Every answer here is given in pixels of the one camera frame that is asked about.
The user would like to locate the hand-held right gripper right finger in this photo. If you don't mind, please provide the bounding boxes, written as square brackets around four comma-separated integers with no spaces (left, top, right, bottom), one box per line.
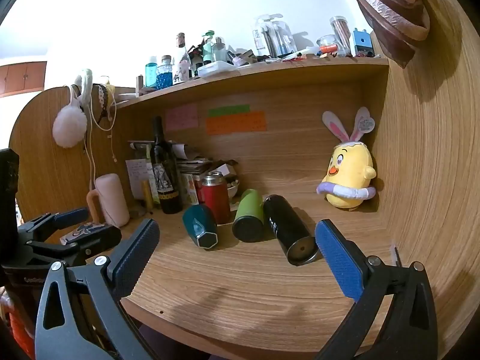
[314,218,438,360]

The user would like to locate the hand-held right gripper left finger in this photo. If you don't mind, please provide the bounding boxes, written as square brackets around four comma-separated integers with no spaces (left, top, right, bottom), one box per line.
[34,217,162,360]

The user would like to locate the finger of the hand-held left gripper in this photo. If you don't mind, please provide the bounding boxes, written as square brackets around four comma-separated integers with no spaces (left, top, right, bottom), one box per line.
[17,208,91,241]
[22,225,124,269]

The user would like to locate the black metal cup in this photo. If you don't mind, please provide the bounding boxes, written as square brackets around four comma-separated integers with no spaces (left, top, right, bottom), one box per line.
[262,194,324,266]

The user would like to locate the teal faceted cup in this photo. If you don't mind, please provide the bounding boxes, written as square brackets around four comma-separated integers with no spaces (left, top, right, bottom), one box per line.
[182,203,219,251]

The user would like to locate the green cup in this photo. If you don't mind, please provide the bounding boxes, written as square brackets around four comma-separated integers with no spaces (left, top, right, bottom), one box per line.
[232,188,265,243]

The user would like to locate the patterned small packet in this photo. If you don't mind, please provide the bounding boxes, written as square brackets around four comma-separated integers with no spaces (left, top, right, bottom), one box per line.
[61,222,107,244]

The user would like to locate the pink mug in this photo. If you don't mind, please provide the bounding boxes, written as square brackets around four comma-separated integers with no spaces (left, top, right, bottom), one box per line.
[87,173,131,228]

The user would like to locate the yellow pen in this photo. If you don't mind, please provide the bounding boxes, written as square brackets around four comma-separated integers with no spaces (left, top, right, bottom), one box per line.
[142,180,154,211]

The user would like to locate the white note paper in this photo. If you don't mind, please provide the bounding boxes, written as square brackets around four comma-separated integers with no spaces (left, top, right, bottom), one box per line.
[125,159,151,200]

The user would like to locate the dark wine bottle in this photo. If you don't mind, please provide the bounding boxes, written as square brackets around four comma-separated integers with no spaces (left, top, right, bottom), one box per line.
[150,115,184,214]

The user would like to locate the white fluffy earmuffs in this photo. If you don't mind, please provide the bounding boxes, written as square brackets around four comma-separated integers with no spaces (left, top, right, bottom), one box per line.
[52,68,94,149]

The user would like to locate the colourful printed carton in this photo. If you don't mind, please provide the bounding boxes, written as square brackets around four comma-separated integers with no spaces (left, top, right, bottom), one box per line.
[182,172,199,206]

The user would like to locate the yellow chick plush toy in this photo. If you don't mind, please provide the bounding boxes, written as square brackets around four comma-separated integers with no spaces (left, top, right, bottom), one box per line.
[316,107,377,211]

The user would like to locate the red thermos flask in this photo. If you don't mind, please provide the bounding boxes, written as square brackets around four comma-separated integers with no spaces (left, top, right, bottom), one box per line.
[201,171,232,225]

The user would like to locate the stack of books and papers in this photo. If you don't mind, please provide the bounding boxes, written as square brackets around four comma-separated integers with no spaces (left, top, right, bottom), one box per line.
[176,157,238,181]

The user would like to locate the wooden desk hutch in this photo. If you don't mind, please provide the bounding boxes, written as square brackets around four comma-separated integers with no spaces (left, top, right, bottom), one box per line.
[9,0,480,360]

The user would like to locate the dotted black headband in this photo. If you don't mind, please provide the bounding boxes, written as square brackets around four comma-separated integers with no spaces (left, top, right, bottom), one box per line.
[92,82,118,121]

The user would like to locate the pink sticky note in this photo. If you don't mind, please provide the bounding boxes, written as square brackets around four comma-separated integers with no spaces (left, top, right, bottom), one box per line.
[165,104,199,131]

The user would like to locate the blue liquid bottle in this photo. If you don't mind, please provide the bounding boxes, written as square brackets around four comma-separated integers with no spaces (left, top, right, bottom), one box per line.
[145,55,158,90]

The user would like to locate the blue bead bottle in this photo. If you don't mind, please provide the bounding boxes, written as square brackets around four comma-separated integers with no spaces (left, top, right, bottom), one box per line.
[157,55,174,89]

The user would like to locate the orange sticky note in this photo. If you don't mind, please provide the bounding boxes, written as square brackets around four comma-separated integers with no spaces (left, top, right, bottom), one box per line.
[205,110,268,136]

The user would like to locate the green sticky note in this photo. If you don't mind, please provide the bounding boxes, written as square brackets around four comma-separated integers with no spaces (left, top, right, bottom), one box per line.
[207,104,251,118]

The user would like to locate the tall clear corked bottle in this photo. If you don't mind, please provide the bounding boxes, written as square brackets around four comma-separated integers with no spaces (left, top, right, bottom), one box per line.
[174,32,193,83]

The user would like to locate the white flat box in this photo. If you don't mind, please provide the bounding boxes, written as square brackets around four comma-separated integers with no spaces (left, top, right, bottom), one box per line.
[197,61,241,79]

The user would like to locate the green capped bottle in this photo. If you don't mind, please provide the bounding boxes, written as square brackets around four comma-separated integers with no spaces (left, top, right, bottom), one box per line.
[202,30,215,66]

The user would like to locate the blue pencil sharpener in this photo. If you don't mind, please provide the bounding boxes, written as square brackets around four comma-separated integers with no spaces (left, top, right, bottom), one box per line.
[352,28,373,58]

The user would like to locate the small clear glass jar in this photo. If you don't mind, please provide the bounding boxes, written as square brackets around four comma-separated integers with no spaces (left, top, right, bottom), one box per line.
[317,34,338,57]

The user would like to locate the clear jar of sticks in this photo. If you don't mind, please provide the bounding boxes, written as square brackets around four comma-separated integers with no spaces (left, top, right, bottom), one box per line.
[329,16,352,57]

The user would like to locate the clear plastic toothbrush pack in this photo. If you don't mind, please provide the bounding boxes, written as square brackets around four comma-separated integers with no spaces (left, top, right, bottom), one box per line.
[252,14,298,59]

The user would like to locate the brown hanging cloth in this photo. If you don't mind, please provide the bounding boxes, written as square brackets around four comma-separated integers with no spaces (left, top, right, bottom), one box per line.
[319,0,432,69]

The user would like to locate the white earphone cable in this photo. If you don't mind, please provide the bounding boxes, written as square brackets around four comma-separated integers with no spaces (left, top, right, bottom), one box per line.
[80,107,118,193]

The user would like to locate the brown wall cabinet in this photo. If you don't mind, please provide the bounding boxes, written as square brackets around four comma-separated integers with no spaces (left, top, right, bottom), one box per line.
[0,61,47,98]

